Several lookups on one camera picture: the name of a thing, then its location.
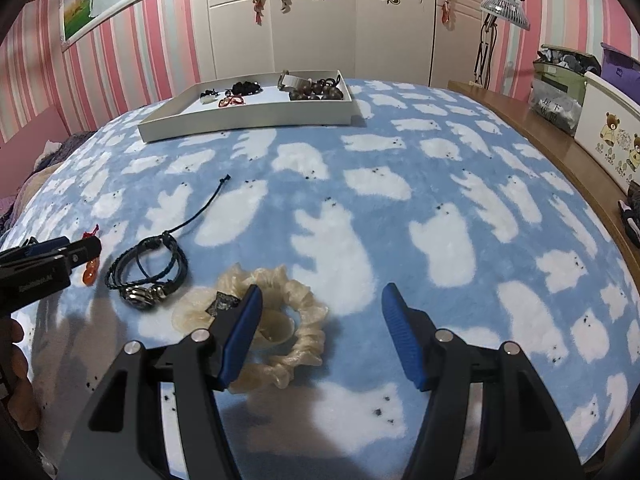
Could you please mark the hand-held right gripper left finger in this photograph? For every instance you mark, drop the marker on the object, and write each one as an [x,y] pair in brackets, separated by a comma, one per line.
[242,335]

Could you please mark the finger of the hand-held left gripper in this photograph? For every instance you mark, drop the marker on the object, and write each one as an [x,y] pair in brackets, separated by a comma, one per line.
[80,252]
[45,246]

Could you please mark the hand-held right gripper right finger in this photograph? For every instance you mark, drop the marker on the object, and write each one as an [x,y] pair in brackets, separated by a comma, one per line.
[405,340]

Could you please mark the orange gourd pendant red knot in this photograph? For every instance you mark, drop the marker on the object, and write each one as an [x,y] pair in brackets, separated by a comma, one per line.
[90,275]

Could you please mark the cream lace scrunchie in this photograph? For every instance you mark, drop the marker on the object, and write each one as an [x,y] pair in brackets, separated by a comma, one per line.
[300,310]

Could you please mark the white shallow cardboard tray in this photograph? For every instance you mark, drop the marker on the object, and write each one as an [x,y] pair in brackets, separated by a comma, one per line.
[240,120]

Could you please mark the black scrunchie with silver bells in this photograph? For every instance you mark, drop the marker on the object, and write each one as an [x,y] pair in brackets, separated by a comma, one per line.
[245,87]

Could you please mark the person's left hand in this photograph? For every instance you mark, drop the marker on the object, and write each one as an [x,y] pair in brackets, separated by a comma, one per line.
[17,385]

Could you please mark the pink headboard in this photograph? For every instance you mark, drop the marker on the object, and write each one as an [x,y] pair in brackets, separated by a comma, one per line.
[30,130]

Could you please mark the blue polar bear blanket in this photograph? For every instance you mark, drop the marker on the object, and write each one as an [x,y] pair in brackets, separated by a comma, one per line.
[425,185]

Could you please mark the wooden bed footboard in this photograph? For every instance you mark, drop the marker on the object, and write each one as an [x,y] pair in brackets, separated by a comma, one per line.
[550,145]

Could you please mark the black white striped cloth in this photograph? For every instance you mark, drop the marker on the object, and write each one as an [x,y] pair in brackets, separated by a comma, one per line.
[630,222]

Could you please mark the clear plastic bag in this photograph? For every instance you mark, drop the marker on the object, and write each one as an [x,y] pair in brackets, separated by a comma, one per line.
[555,107]

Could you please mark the white bear print box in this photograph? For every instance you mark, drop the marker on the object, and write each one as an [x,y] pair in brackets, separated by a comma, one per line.
[610,130]

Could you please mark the cream ornate wardrobe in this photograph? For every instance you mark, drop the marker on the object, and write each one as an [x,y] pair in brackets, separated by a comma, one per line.
[320,35]

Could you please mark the green storage bag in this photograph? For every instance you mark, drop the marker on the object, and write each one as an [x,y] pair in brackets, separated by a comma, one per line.
[560,67]

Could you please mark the white heat lamp stand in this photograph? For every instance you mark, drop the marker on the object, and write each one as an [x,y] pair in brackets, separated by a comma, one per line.
[505,7]

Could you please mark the purple storage box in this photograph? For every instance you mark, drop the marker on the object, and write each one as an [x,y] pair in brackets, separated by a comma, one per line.
[622,65]

